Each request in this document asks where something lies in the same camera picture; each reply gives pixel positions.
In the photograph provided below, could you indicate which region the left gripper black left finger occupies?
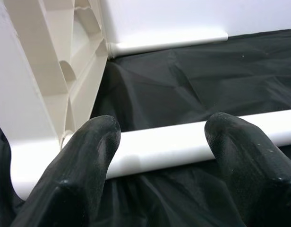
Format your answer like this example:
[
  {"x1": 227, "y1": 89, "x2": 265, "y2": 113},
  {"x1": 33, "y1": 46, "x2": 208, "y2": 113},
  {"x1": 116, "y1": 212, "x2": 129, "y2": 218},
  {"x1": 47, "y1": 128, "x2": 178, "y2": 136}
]
[{"x1": 10, "y1": 115, "x2": 122, "y2": 227}]

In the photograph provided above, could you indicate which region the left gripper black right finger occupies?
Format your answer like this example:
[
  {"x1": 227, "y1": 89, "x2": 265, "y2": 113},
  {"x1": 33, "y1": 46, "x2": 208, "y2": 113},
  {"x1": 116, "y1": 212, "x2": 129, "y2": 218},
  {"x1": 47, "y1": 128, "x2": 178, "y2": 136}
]
[{"x1": 204, "y1": 112, "x2": 291, "y2": 227}]

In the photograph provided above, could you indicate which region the white plastic table leg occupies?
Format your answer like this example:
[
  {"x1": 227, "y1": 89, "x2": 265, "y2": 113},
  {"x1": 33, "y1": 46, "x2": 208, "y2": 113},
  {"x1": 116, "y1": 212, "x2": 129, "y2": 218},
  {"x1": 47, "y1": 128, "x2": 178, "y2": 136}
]
[
  {"x1": 61, "y1": 108, "x2": 291, "y2": 180},
  {"x1": 107, "y1": 30, "x2": 229, "y2": 59}
]

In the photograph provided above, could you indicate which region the white plastic children table top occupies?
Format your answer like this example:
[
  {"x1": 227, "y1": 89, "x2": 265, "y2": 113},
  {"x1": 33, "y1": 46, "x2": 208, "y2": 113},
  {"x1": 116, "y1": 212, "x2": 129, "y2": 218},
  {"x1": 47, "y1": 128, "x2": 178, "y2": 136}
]
[{"x1": 0, "y1": 0, "x2": 107, "y2": 199}]

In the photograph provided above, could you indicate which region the black cloth table cover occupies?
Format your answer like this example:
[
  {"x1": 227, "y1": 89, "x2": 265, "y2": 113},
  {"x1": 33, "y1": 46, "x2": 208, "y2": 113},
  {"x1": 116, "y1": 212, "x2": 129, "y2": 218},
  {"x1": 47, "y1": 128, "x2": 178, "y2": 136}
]
[{"x1": 0, "y1": 28, "x2": 291, "y2": 227}]

